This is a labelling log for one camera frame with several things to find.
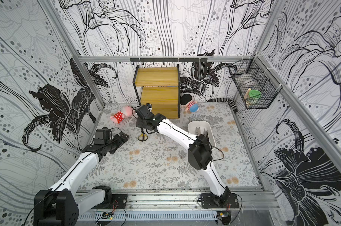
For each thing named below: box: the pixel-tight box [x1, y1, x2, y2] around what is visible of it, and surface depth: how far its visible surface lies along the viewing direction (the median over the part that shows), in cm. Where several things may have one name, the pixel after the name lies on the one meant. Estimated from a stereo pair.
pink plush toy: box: [110, 105, 134, 124], surface depth 106 cm
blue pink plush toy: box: [183, 100, 200, 115], surface depth 113 cm
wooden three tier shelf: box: [132, 64, 181, 120], surface depth 100 cm
